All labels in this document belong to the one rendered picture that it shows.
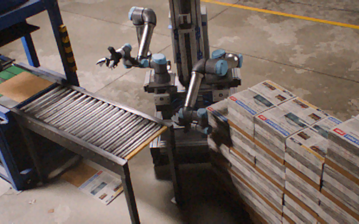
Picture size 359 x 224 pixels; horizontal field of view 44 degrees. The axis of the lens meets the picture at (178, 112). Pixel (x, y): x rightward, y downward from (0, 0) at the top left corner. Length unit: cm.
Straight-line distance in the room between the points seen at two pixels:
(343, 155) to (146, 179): 213
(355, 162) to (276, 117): 69
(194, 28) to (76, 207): 182
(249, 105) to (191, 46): 99
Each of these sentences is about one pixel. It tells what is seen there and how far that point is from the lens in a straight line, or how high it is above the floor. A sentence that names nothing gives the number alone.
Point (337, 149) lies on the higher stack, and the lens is 243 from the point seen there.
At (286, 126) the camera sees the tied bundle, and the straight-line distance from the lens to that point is 280.
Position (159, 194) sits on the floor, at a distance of 392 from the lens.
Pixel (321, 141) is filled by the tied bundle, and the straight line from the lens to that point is 271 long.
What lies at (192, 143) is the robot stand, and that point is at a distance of 403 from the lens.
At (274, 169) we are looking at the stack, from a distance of 298.
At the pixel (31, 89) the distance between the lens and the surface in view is 419.
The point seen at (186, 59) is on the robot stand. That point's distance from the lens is 381.
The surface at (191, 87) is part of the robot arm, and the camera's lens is 326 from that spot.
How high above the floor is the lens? 273
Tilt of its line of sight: 34 degrees down
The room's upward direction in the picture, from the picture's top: 7 degrees counter-clockwise
